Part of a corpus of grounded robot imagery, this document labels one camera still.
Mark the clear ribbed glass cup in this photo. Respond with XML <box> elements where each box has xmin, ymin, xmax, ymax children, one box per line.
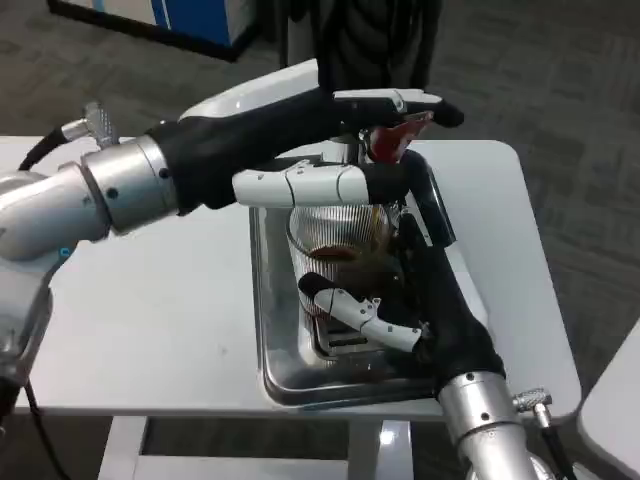
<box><xmin>285</xmin><ymin>202</ymin><xmax>396</xmax><ymax>321</ymax></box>

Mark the red tap handle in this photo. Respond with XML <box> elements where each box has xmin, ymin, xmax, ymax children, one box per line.
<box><xmin>369</xmin><ymin>112</ymin><xmax>434</xmax><ymax>164</ymax></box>

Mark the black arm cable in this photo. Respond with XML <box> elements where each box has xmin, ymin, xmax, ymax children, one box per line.
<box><xmin>534</xmin><ymin>404</ymin><xmax>569</xmax><ymax>480</ymax></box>
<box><xmin>18</xmin><ymin>124</ymin><xmax>96</xmax><ymax>171</ymax></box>

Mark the black chrome drink dispenser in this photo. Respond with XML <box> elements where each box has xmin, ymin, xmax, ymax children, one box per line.
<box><xmin>284</xmin><ymin>0</ymin><xmax>446</xmax><ymax>166</ymax></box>

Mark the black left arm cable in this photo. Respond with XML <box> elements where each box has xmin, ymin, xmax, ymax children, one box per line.
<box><xmin>18</xmin><ymin>124</ymin><xmax>96</xmax><ymax>171</ymax></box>

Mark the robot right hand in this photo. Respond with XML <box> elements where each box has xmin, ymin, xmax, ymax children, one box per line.
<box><xmin>298</xmin><ymin>209</ymin><xmax>506</xmax><ymax>396</ymax></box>

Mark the steel drip grid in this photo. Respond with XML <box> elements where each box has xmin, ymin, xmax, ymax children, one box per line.
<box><xmin>312</xmin><ymin>319</ymin><xmax>401</xmax><ymax>359</ymax></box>

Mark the steel tray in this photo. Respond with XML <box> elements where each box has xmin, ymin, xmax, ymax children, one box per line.
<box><xmin>248</xmin><ymin>149</ymin><xmax>459</xmax><ymax>407</ymax></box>

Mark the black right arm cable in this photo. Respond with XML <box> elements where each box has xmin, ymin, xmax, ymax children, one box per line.
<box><xmin>534</xmin><ymin>404</ymin><xmax>569</xmax><ymax>480</ymax></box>

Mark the blue white cabinet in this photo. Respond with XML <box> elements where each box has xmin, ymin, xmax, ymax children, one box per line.
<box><xmin>47</xmin><ymin>0</ymin><xmax>254</xmax><ymax>62</ymax></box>

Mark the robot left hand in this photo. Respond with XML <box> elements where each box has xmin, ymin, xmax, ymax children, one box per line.
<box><xmin>144</xmin><ymin>58</ymin><xmax>466</xmax><ymax>217</ymax></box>

